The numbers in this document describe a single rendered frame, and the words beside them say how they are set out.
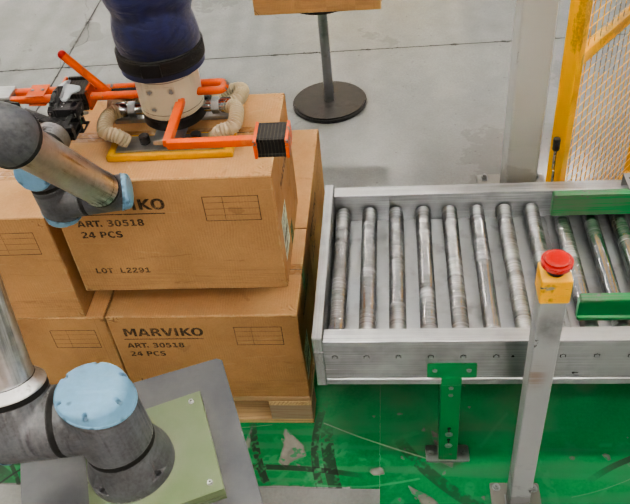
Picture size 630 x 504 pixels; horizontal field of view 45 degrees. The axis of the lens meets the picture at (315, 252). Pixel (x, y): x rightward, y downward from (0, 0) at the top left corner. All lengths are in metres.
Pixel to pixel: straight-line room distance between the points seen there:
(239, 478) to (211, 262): 0.68
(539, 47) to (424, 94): 1.31
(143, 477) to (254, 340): 0.82
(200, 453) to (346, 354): 0.61
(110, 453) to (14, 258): 0.90
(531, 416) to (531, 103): 1.48
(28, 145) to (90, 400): 0.50
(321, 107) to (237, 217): 2.19
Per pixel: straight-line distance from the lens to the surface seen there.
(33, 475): 1.90
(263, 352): 2.45
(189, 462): 1.76
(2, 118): 1.45
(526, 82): 3.17
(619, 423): 2.79
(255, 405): 2.77
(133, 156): 2.10
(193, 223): 2.09
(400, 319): 2.26
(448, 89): 4.33
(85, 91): 2.15
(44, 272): 2.38
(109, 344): 2.55
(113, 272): 2.28
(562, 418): 2.77
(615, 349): 2.25
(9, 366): 1.62
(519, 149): 3.33
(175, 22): 1.95
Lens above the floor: 2.21
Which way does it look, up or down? 42 degrees down
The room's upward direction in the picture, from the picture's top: 7 degrees counter-clockwise
